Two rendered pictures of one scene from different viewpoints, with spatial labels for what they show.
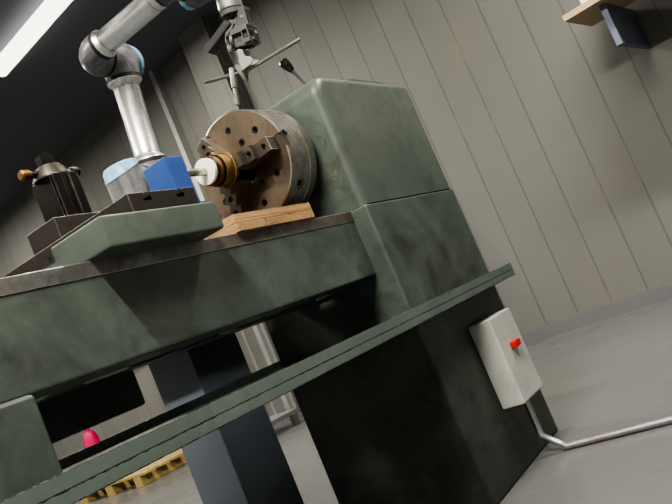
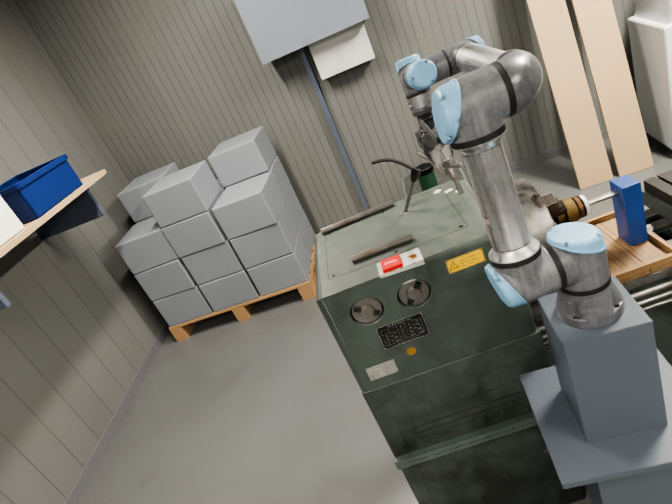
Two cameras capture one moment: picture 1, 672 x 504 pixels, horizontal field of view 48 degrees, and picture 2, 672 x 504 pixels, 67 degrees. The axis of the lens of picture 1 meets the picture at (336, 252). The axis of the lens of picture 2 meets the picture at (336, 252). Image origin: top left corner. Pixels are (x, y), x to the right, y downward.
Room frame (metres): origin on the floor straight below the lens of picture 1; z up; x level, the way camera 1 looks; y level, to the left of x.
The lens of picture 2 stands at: (3.20, 1.19, 1.99)
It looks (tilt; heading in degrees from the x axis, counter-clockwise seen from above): 26 degrees down; 246
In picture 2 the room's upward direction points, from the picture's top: 25 degrees counter-clockwise
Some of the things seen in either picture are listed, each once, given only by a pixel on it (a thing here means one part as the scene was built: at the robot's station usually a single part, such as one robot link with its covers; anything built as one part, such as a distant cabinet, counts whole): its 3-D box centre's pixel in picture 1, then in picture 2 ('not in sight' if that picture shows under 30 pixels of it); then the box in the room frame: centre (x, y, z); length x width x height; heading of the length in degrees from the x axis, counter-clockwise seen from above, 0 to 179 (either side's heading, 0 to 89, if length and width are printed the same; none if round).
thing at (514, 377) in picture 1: (572, 368); not in sight; (2.21, -0.49, 0.22); 0.42 x 0.18 x 0.44; 58
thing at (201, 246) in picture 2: not in sight; (220, 234); (2.27, -2.89, 0.63); 1.29 x 0.84 x 1.25; 142
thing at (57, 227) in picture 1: (83, 231); not in sight; (1.61, 0.49, 1.00); 0.20 x 0.10 x 0.05; 148
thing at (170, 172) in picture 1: (179, 206); (628, 210); (1.76, 0.30, 1.00); 0.08 x 0.06 x 0.23; 58
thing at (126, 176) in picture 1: (127, 182); (575, 254); (2.35, 0.52, 1.27); 0.13 x 0.12 x 0.14; 151
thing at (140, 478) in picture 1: (142, 472); not in sight; (6.63, 2.29, 0.05); 1.12 x 0.77 x 0.11; 52
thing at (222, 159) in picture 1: (219, 170); (567, 211); (1.92, 0.20, 1.08); 0.09 x 0.09 x 0.09; 58
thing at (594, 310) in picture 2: not in sight; (586, 292); (2.34, 0.53, 1.15); 0.15 x 0.15 x 0.10
